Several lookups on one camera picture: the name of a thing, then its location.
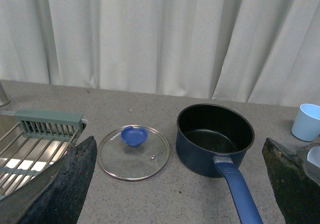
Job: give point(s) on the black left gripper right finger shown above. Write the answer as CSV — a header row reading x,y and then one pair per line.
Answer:
x,y
295,182

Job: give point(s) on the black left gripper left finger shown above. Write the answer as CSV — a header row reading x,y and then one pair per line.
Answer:
x,y
56,195

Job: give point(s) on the glass lid blue knob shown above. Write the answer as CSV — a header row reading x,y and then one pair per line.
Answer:
x,y
133,152

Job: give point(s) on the light blue plate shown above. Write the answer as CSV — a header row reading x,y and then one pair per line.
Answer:
x,y
313,156

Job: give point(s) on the light blue plastic cup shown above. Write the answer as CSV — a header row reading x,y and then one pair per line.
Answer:
x,y
306,126

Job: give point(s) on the green sink drying rack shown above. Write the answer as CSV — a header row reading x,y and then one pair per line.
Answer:
x,y
31,141

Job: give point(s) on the dark blue saucepan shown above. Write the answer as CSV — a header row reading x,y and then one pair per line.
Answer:
x,y
212,141

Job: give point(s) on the white curtain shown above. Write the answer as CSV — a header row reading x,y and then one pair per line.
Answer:
x,y
256,51

